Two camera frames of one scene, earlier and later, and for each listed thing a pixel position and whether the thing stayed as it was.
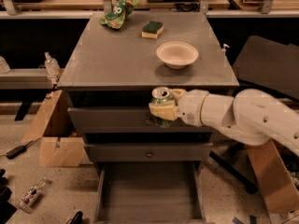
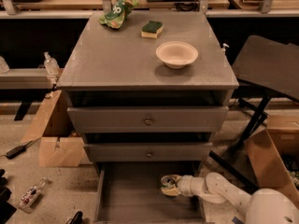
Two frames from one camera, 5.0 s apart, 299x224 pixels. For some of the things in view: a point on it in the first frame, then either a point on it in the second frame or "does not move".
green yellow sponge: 152,30 does not move
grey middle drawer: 152,151 does not move
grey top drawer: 128,119 does not move
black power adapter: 15,152 does not move
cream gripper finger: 177,93 → 177,177
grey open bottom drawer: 149,192 does not move
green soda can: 160,95 → 167,181
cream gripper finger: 167,111 → 170,190
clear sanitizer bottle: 51,65 does not move
